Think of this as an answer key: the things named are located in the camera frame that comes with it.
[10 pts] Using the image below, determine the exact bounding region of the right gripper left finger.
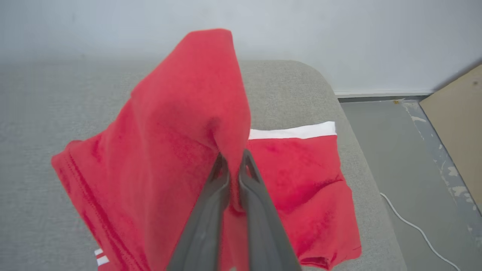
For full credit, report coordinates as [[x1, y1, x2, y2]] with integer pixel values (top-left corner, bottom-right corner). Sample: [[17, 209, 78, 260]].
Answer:
[[167, 152, 231, 271]]

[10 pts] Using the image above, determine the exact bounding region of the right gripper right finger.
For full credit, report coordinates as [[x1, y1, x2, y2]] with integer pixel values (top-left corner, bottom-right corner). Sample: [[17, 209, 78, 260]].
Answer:
[[238, 149, 302, 271]]

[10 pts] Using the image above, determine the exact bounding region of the red shorts white waistband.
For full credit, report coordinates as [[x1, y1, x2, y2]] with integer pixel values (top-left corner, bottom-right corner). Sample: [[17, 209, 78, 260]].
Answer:
[[247, 121, 363, 271]]

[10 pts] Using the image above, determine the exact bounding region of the red white sports t-shirt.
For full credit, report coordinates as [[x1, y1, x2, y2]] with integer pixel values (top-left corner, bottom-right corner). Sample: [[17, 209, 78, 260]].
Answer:
[[51, 28, 252, 271]]

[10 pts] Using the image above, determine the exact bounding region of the grey fabric sofa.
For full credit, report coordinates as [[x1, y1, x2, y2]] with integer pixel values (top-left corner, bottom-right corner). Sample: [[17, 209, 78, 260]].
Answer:
[[0, 60, 409, 271]]

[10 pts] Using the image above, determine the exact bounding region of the tan wooden board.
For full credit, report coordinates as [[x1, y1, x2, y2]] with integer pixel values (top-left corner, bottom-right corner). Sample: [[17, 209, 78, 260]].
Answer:
[[419, 63, 482, 216]]

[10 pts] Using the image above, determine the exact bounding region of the white floor cable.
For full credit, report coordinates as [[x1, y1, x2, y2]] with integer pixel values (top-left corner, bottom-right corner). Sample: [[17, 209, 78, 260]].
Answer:
[[380, 193, 462, 271]]

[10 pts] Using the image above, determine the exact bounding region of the white wall baseboard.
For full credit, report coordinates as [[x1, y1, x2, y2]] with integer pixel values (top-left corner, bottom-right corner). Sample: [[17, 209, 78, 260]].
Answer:
[[334, 90, 434, 103]]

